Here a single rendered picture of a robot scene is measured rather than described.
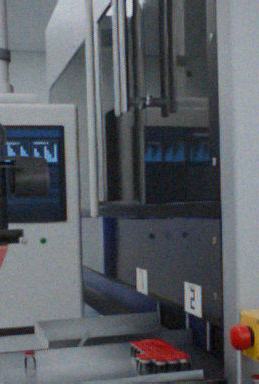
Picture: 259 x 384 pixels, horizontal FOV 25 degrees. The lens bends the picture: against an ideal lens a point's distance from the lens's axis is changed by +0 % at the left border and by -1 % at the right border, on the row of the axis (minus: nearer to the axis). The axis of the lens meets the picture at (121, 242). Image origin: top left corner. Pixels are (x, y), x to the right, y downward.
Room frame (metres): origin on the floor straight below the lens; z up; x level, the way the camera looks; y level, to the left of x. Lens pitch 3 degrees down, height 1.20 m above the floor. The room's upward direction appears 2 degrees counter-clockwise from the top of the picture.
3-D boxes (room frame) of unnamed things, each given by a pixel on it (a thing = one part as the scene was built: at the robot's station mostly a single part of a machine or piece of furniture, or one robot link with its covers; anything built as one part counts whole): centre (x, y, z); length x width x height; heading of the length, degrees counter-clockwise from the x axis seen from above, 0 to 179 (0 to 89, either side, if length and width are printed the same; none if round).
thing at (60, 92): (2.67, 0.26, 1.50); 0.48 x 0.01 x 0.59; 15
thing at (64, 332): (1.46, 0.04, 0.90); 0.34 x 0.26 x 0.04; 105
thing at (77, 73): (2.20, 0.13, 1.50); 0.49 x 0.01 x 0.59; 15
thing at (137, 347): (1.13, -0.04, 0.90); 0.18 x 0.02 x 0.05; 15
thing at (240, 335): (0.91, -0.19, 0.99); 0.04 x 0.04 x 0.04; 15
